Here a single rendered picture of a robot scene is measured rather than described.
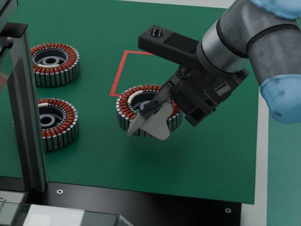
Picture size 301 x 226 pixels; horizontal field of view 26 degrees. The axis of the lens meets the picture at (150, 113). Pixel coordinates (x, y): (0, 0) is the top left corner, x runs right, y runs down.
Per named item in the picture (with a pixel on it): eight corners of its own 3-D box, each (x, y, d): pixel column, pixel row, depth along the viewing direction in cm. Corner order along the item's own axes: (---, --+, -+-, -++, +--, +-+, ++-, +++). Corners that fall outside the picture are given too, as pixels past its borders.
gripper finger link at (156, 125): (144, 160, 102) (185, 120, 100) (118, 134, 103) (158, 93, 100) (148, 156, 105) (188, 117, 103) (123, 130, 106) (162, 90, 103)
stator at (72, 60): (27, 56, 134) (25, 41, 132) (82, 56, 134) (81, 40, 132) (19, 88, 125) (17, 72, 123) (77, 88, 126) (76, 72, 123)
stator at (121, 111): (195, 112, 112) (195, 94, 110) (160, 148, 104) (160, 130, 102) (140, 92, 117) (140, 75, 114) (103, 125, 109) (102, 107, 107)
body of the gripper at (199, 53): (191, 131, 101) (234, 90, 92) (151, 91, 101) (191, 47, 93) (213, 106, 106) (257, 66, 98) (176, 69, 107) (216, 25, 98)
